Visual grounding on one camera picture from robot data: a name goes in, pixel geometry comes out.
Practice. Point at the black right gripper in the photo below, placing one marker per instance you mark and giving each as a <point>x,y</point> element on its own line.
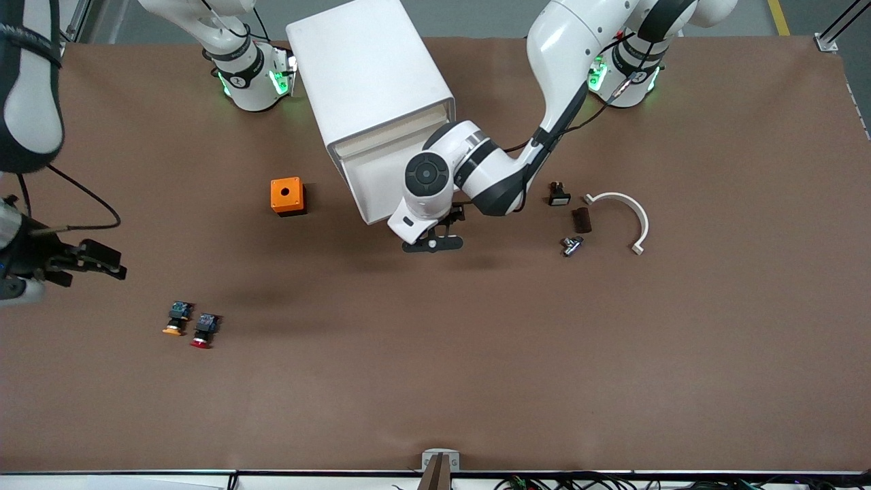
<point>35,256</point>

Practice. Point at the dark brown ribbed block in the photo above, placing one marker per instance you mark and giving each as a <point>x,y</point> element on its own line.
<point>582,220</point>

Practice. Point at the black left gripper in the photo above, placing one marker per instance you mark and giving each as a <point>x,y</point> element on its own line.
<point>454,216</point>

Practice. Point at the black white-faced square button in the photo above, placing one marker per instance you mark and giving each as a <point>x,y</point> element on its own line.
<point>559,196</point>

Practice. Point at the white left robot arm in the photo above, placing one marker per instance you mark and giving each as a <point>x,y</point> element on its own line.
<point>565,41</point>

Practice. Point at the brown camera post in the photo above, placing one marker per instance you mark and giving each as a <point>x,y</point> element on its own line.
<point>437,476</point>

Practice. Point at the orange button enclosure box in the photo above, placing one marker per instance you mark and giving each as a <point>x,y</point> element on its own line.
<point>286,194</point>

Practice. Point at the white plastic drawer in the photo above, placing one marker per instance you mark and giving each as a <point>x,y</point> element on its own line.
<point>381,190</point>
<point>388,136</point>

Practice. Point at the yellow mushroom push button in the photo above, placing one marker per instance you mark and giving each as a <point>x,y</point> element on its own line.
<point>179,314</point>

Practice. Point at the shiny metal tee fitting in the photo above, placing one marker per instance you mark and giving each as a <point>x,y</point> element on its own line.
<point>571,246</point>

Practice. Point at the white curved plastic bracket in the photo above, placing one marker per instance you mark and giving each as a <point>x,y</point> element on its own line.
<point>622,198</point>

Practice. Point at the white drawer cabinet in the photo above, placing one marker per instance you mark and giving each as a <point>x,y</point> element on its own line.
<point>360,61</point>

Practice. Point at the aluminium frame profile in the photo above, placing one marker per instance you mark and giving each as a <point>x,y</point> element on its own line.
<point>75,20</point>
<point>827,42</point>

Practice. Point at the grey metal mounting bracket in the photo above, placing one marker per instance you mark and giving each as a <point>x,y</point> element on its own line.
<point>429,457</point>

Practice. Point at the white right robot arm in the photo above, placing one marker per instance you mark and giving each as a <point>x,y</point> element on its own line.
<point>248,82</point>

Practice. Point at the red mushroom push button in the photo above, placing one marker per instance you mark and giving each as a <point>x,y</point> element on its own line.
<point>204,330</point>

